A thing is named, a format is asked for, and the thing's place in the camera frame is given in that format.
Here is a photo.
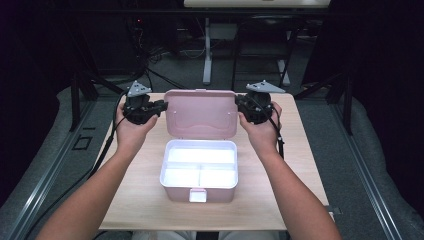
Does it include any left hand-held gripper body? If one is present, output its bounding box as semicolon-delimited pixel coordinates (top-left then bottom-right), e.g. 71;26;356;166
122;80;158;126

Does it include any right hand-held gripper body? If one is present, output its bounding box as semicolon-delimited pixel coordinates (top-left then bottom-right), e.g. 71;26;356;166
244;79;287;125

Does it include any pink storage box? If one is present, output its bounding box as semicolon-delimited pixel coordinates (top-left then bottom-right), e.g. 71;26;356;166
159;88;239;204

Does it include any white divided tray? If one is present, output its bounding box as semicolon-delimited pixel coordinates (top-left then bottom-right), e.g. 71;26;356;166
160;139;238;190

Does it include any person's left hand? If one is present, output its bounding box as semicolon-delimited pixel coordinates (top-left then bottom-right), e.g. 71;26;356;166
114;113;159;154

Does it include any person's right hand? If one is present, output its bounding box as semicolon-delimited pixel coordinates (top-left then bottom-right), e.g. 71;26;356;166
238;101;284;158

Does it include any white desk with metal legs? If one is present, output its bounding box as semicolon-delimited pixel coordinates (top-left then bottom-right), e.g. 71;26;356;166
183;0;331;87

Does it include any black metal stand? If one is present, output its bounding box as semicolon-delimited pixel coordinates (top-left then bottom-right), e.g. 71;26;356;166
68;19;128;133
293;71;354;136

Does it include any black equipment cabinet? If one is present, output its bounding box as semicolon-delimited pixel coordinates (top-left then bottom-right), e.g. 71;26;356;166
79;13;141;76

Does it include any dark curtain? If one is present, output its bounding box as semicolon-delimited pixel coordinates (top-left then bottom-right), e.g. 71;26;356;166
0;0;73;208
349;0;424;214

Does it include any black metal chair frame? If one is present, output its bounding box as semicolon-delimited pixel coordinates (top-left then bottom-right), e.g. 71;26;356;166
230;14;299;93

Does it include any right hand-held gripper cable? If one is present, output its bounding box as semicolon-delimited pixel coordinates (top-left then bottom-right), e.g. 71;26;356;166
268;105;286;160

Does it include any hand-held gripper cable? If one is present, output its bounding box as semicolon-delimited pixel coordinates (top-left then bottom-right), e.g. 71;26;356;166
268;105;286;160
24;93;130;240

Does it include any bundle of black cables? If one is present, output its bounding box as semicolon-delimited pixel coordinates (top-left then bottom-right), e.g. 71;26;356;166
126;16;198;94

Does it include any left hand-held gripper cable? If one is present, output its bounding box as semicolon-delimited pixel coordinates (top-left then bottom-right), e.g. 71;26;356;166
24;93;130;240

